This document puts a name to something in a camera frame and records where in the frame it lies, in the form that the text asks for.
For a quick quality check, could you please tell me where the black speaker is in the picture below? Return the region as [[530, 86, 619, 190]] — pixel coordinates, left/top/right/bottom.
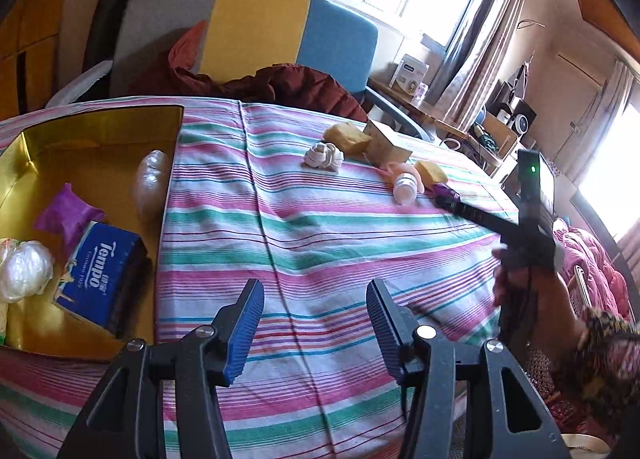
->
[[497, 99, 537, 136]]

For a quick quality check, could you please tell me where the blue tissue pack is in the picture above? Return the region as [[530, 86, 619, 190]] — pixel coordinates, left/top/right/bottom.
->
[[52, 221, 153, 340]]

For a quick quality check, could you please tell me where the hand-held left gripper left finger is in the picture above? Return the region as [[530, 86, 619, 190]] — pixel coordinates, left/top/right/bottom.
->
[[57, 280, 265, 459]]

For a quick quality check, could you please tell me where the rough pale yellow sponge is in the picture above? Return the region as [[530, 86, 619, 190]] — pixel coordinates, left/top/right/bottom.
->
[[324, 123, 373, 156]]

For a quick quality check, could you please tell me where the smooth yellow sponge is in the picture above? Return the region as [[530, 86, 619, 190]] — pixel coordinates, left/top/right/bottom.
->
[[415, 161, 450, 188]]

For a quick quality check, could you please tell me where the black rolled mat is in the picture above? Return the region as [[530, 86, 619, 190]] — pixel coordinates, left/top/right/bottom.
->
[[82, 0, 143, 76]]

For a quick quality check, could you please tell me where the wooden wardrobe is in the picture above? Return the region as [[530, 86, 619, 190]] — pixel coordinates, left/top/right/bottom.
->
[[0, 0, 86, 120]]

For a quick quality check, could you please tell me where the wooden desk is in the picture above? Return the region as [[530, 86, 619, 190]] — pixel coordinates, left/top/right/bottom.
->
[[367, 79, 521, 174]]

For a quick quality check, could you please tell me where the white plastic ball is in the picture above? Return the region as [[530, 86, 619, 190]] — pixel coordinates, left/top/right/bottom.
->
[[0, 238, 54, 303]]

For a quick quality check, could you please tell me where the person's right forearm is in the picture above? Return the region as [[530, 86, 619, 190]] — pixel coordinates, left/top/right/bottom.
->
[[530, 284, 640, 440]]

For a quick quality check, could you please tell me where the gold tin box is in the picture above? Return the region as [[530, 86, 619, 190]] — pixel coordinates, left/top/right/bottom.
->
[[0, 105, 185, 361]]

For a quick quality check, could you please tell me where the grey yellow blue armchair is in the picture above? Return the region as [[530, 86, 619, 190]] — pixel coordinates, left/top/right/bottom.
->
[[45, 0, 426, 140]]

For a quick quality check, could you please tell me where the person's right hand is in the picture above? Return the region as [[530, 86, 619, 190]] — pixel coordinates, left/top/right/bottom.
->
[[491, 245, 568, 325]]

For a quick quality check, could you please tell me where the small cream carton box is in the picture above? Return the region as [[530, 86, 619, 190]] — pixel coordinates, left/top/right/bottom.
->
[[362, 120, 414, 168]]

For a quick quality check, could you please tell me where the white box with picture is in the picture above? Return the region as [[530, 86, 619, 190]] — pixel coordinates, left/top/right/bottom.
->
[[395, 54, 431, 93]]

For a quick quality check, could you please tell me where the striped tablecloth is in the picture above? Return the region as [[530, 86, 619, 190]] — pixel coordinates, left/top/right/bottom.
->
[[0, 96, 526, 459]]

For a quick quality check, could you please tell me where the dark red jacket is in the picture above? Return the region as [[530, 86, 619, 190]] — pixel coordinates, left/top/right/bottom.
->
[[127, 21, 371, 123]]

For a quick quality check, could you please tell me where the pink quilt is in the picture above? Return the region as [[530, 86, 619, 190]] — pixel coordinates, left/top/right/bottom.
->
[[552, 219, 634, 326]]

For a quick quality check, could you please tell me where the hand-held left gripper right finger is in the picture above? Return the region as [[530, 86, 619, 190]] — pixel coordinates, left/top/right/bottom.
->
[[366, 279, 571, 459]]

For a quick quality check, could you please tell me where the pink dome white bottle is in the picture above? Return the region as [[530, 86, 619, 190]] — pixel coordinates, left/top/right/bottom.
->
[[384, 161, 432, 205]]

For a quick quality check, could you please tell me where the clear plastic ball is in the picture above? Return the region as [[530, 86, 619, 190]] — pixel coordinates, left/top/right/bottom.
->
[[132, 150, 172, 220]]

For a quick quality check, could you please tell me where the beige curtain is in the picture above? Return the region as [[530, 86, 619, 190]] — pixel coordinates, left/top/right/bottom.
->
[[565, 59, 637, 180]]

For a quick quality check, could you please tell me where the grey striped curtain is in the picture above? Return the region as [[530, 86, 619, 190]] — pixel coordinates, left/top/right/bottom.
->
[[440, 0, 537, 126]]

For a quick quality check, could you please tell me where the white knotted cloth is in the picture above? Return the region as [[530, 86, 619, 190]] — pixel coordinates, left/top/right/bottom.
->
[[304, 141, 345, 174]]

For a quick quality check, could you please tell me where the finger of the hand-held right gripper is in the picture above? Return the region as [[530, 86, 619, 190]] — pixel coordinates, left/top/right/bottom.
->
[[434, 191, 522, 242]]

